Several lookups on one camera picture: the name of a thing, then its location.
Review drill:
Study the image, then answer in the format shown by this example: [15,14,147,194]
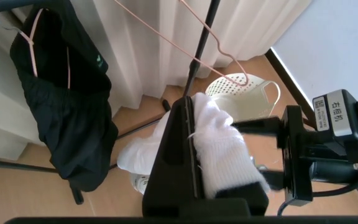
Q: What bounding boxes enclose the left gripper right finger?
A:
[215,182,270,216]

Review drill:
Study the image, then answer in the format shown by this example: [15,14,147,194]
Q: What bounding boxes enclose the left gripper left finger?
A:
[142,95,205,218]

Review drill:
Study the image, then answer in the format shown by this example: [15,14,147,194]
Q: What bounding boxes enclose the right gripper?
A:
[231,105,358,207]

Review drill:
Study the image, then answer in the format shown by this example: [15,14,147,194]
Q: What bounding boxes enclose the white garment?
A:
[116,92,272,200]

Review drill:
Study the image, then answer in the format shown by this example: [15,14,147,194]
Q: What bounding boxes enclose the black drawstring shorts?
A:
[9,0,119,193]

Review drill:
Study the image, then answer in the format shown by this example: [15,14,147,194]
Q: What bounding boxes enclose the white laundry basket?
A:
[204,72,282,123]

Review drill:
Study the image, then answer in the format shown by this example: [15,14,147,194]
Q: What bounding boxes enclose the black clothes rack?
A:
[0,0,222,205]

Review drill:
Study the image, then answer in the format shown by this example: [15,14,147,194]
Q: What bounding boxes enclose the white curtain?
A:
[0,0,312,161]

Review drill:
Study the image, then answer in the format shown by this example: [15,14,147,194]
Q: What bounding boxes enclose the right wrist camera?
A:
[311,89,358,156]

